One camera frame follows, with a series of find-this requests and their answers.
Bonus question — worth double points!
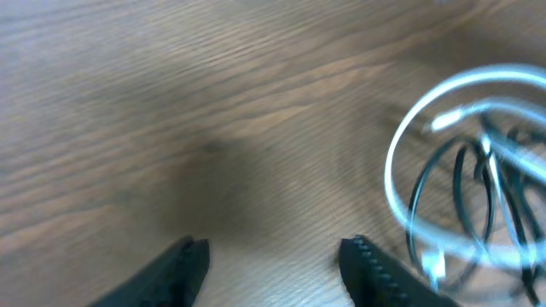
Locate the white USB cable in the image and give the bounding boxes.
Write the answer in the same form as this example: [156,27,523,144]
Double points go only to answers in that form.
[383,63,546,291]

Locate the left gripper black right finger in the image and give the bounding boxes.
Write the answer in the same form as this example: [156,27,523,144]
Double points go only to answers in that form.
[339,235,459,307]

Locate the black USB cable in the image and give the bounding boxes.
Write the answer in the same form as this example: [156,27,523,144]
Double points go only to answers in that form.
[404,114,546,306]

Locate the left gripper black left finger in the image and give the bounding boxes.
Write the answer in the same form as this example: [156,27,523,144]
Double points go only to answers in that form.
[90,236,210,307]

